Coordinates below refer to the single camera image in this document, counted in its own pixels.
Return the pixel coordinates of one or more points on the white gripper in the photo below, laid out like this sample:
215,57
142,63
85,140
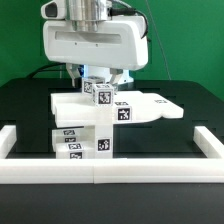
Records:
95,33

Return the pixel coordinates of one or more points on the white tagged cube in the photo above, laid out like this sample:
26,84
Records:
87,83
102,94

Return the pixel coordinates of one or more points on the white chair back frame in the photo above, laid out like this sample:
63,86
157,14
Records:
77,109

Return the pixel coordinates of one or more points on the white chair seat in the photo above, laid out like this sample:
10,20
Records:
97,141

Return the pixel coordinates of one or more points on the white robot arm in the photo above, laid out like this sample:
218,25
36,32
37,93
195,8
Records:
106,73

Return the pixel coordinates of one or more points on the white U-shaped fence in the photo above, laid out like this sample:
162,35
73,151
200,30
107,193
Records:
98,171

